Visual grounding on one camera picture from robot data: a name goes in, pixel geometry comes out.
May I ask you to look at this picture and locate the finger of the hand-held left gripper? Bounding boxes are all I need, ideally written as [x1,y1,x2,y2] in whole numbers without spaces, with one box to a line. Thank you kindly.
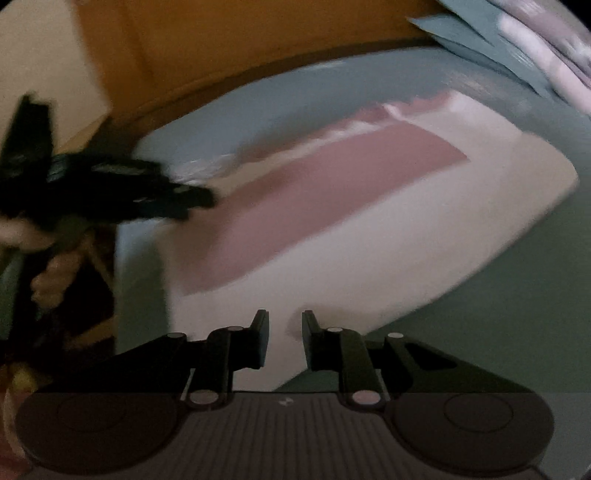
[161,184,215,220]

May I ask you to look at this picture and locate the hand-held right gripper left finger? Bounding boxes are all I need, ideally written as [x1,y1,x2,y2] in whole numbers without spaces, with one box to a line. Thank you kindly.
[115,309,270,411]

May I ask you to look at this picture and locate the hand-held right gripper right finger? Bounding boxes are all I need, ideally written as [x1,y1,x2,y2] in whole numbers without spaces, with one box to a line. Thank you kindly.
[302,310,458,409]

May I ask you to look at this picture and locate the pink and white sweater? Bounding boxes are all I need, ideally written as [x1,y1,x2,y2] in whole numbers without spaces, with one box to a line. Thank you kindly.
[157,90,580,393]

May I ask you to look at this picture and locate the person's left hand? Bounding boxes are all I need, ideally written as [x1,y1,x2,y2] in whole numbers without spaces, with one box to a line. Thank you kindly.
[0,222,86,308]

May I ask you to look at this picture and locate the blue floral bed sheet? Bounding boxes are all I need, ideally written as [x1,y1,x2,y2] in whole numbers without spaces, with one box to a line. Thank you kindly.
[115,46,591,395]

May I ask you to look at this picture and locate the blue pillow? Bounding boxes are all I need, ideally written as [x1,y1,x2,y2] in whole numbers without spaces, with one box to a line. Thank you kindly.
[406,0,555,100]

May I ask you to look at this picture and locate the pink floral quilt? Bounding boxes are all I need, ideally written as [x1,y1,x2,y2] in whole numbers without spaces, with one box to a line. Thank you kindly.
[489,0,591,118]

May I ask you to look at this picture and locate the wooden bed frame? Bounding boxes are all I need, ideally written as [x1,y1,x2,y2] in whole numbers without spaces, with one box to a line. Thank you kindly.
[74,0,444,134]

